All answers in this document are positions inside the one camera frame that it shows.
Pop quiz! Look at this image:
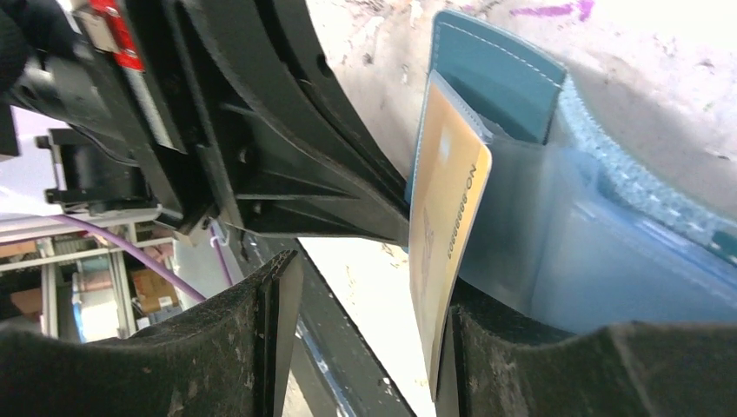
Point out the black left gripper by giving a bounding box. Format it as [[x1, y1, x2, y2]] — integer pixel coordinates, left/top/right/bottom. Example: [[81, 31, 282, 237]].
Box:
[[1, 1, 242, 235]]

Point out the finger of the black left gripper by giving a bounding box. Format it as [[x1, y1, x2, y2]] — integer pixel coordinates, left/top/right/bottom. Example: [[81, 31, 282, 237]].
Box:
[[255, 1, 406, 202], [172, 1, 408, 245]]

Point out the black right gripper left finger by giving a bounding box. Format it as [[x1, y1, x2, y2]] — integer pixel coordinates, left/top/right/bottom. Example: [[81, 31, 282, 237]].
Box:
[[1, 250, 303, 416]]

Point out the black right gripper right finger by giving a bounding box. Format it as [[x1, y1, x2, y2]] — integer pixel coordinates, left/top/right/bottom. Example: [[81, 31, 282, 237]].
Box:
[[435, 281, 736, 416]]

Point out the blue leather card holder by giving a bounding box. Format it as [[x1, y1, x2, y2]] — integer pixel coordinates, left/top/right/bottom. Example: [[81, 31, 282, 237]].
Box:
[[427, 10, 736, 334]]

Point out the gold card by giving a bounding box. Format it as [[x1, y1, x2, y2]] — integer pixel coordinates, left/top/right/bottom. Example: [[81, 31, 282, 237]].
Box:
[[408, 73, 492, 396]]

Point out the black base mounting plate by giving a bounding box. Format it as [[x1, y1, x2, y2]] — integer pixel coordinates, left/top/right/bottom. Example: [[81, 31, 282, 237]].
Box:
[[240, 232, 414, 416]]

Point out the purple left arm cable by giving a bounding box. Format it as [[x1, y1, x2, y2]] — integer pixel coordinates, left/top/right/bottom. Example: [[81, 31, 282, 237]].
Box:
[[51, 214, 237, 305]]

